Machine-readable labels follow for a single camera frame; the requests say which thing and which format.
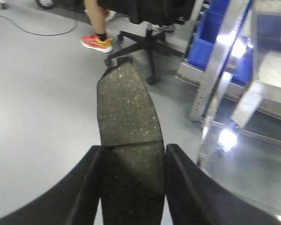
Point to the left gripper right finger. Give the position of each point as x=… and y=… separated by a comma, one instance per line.
x=196, y=199

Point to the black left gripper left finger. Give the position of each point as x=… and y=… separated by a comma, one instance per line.
x=72, y=201

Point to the brake pad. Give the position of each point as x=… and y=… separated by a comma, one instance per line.
x=133, y=150

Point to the left blue plastic bin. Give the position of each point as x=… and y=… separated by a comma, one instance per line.
x=205, y=38

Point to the orange sneaker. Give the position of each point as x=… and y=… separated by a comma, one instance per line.
x=93, y=42

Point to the black office chair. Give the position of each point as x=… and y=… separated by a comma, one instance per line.
x=159, y=12

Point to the person bare leg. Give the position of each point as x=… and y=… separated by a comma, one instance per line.
x=96, y=15

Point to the steel roller rack frame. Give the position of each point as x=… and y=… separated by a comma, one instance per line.
x=236, y=59

